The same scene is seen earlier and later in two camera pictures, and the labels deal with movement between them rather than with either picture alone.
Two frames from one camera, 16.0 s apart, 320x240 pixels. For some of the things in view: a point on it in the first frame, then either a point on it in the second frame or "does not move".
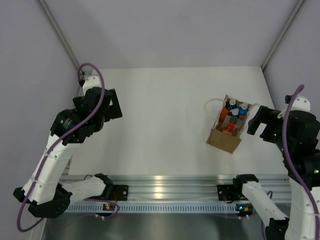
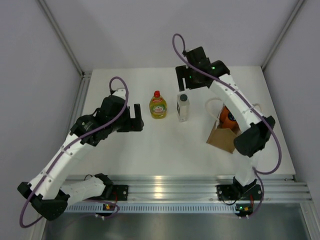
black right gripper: x=265 y=115 -> x=182 y=73
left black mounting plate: x=120 y=192 does not move
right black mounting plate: x=225 y=193 does not move
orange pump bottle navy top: x=229 y=105 does not move
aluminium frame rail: x=183 y=189 does not move
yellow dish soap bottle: x=230 y=129 -> x=158 y=106
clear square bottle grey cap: x=231 y=125 -> x=183 y=106
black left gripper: x=113 y=111 -> x=134 y=124
